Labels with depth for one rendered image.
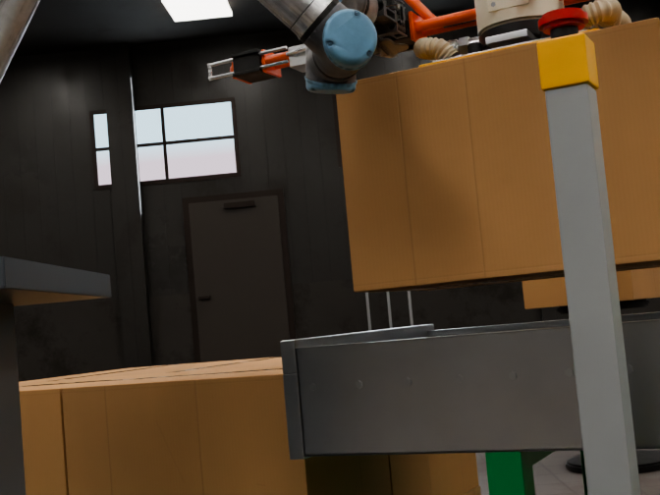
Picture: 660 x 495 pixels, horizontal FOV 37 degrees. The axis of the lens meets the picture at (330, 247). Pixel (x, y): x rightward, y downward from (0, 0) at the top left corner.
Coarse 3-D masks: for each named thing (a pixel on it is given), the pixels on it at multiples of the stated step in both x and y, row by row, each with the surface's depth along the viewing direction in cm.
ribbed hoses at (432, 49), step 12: (600, 0) 178; (612, 0) 179; (588, 12) 177; (600, 12) 177; (612, 12) 178; (624, 12) 188; (588, 24) 178; (600, 24) 186; (612, 24) 185; (624, 24) 189; (420, 48) 191; (432, 48) 190; (444, 48) 189; (432, 60) 200
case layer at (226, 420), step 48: (48, 384) 247; (96, 384) 221; (144, 384) 209; (192, 384) 204; (240, 384) 198; (48, 432) 220; (96, 432) 214; (144, 432) 209; (192, 432) 203; (240, 432) 198; (48, 480) 220; (96, 480) 214; (144, 480) 208; (192, 480) 203; (240, 480) 198; (288, 480) 193; (336, 480) 202; (384, 480) 223; (432, 480) 248
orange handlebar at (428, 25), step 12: (564, 0) 192; (576, 0) 191; (588, 0) 191; (468, 12) 196; (420, 24) 200; (432, 24) 199; (444, 24) 199; (468, 24) 200; (264, 60) 216; (276, 60) 215
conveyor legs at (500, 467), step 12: (492, 456) 159; (504, 456) 158; (516, 456) 158; (528, 456) 161; (540, 456) 172; (492, 468) 159; (504, 468) 158; (516, 468) 157; (528, 468) 160; (492, 480) 159; (504, 480) 158; (516, 480) 157; (528, 480) 159; (492, 492) 159; (504, 492) 158; (516, 492) 157; (528, 492) 159
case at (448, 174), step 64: (448, 64) 180; (512, 64) 175; (640, 64) 165; (384, 128) 185; (448, 128) 180; (512, 128) 174; (640, 128) 164; (384, 192) 185; (448, 192) 179; (512, 192) 174; (640, 192) 164; (384, 256) 185; (448, 256) 179; (512, 256) 174; (640, 256) 164
